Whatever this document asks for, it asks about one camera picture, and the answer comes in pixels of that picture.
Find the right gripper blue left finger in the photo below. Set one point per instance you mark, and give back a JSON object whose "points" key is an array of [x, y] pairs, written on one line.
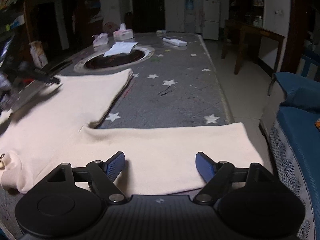
{"points": [[114, 166]]}

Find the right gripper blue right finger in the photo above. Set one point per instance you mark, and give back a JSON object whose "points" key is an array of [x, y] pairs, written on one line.
{"points": [[206, 167]]}

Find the cream beige sweater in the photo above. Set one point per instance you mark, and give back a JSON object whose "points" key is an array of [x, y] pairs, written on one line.
{"points": [[58, 126]]}

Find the black smartphone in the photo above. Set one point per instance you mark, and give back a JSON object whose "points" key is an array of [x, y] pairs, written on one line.
{"points": [[52, 68]]}

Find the white paper bag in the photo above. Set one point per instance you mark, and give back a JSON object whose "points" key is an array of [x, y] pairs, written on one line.
{"points": [[38, 55]]}

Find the round black induction cooktop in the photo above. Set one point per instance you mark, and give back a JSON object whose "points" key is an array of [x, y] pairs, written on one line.
{"points": [[97, 63]]}

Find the small pink white box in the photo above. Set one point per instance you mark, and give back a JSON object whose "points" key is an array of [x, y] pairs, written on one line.
{"points": [[100, 40]]}

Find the pink tissue box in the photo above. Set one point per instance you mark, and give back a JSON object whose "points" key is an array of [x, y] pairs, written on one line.
{"points": [[123, 33]]}

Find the blue sofa cushion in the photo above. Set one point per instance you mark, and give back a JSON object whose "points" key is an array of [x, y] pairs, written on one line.
{"points": [[299, 92]]}

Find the dark wooden door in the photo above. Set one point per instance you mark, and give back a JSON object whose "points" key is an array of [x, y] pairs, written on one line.
{"points": [[148, 15]]}

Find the white remote control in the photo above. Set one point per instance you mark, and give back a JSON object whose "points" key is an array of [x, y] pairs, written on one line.
{"points": [[175, 42]]}

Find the dark wooden side table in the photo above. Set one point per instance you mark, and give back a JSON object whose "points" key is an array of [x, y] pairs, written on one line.
{"points": [[246, 40]]}

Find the water dispenser with blue bottle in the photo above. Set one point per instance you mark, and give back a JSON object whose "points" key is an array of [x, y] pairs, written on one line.
{"points": [[189, 16]]}

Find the white refrigerator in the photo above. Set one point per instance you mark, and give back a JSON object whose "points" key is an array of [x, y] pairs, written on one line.
{"points": [[211, 19]]}

